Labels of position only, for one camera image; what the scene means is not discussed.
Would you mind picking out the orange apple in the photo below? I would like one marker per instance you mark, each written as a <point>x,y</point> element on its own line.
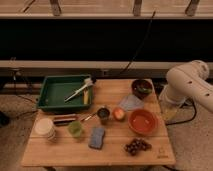
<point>119,114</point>

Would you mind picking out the wooden board table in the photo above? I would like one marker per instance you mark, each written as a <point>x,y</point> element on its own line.
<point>69,151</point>

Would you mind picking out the green plastic tray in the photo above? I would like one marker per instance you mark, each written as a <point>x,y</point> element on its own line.
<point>55,89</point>

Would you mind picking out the green plastic cup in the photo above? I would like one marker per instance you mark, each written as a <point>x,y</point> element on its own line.
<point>75,129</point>

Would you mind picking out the blue sponge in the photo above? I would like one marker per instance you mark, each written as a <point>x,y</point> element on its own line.
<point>96,138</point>

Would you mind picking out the orange bowl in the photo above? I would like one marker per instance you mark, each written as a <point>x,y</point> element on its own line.
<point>142,122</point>

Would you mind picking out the white dish brush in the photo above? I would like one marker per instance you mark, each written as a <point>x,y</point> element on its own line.
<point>87,82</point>

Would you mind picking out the dark bowl with greens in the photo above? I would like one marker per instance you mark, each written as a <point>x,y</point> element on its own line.
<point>141,88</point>

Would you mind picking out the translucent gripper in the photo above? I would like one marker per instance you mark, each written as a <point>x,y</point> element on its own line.
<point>170,101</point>

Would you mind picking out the dark red board eraser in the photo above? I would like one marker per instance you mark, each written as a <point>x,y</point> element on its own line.
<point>64,120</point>

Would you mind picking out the dark metal cup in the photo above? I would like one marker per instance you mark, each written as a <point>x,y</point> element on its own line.
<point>103,114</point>

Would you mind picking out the bunch of dark grapes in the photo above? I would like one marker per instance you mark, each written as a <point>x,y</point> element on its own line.
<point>136,145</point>

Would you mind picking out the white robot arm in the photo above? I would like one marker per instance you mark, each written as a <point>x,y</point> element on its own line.
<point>186,81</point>

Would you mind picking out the grey cloth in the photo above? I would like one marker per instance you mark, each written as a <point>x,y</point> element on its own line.
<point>130,102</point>

